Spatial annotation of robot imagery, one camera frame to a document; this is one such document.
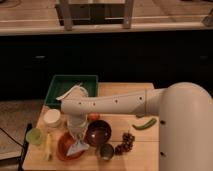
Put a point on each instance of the small metal cup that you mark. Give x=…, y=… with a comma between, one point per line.
x=106, y=151

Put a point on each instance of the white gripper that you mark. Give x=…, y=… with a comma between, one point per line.
x=77, y=125

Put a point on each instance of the green plastic tray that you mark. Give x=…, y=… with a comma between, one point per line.
x=60, y=84

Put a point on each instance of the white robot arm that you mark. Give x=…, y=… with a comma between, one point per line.
x=185, y=112

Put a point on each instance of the white cup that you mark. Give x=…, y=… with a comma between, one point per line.
x=52, y=118

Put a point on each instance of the white plastic spatula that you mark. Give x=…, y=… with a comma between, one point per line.
x=74, y=91

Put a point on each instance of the wooden chair frame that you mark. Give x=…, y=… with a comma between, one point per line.
x=72, y=13

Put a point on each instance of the green pepper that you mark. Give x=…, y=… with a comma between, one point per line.
x=145, y=126

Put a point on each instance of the green cup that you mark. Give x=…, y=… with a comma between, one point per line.
x=34, y=137

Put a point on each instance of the dark brown bowl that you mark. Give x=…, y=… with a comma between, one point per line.
x=98, y=133

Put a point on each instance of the red tomato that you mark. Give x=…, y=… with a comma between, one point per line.
x=93, y=117

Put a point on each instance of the purple grape bunch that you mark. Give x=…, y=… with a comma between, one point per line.
x=126, y=145

